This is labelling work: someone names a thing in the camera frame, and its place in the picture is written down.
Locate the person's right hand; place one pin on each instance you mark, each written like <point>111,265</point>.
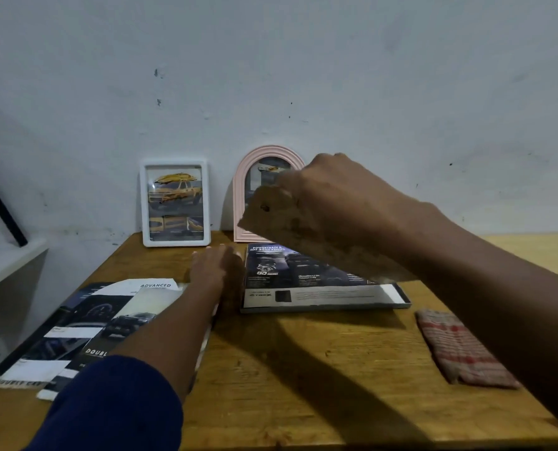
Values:
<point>354,197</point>

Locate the person's left hand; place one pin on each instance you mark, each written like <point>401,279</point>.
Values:
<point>215,272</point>

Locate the person's right fingers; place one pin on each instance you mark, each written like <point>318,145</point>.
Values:
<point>298,180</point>

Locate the person's left fingers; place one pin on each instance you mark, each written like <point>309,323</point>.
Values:
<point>215,254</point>

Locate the brown cardboard backing board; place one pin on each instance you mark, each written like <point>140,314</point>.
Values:
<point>279,220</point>

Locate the person's right forearm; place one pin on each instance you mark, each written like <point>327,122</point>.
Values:
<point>504,295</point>

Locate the person's left forearm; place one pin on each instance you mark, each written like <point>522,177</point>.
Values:
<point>166,333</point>

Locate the yellow car photo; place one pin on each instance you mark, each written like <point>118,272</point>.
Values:
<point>174,201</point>

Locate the dark car brochure sheet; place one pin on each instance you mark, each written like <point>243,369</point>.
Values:
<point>279,277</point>

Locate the dark open car brochure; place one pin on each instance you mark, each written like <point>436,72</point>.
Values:
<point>67,333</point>

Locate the white shelf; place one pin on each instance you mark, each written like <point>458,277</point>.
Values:
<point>6,262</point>

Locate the black rod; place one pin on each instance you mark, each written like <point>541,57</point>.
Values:
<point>2,206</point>

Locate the checked red folded cloth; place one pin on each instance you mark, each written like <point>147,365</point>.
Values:
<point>462,349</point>

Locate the pink arched picture frame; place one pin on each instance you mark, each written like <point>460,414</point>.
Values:
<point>248,173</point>

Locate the white rectangular picture frame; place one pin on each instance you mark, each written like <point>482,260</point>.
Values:
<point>174,202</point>

